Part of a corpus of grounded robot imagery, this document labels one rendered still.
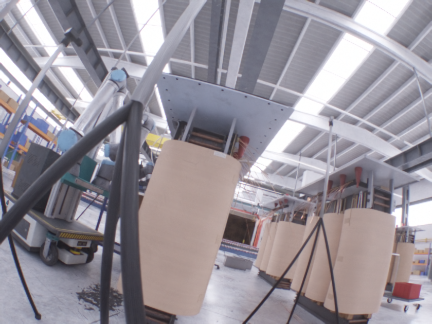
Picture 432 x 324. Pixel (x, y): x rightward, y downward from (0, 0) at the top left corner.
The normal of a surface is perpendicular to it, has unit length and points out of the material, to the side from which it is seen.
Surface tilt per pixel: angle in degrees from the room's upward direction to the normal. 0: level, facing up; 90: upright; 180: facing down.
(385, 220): 90
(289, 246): 90
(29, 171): 90
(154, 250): 90
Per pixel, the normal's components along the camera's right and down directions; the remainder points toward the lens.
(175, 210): 0.07, -0.30
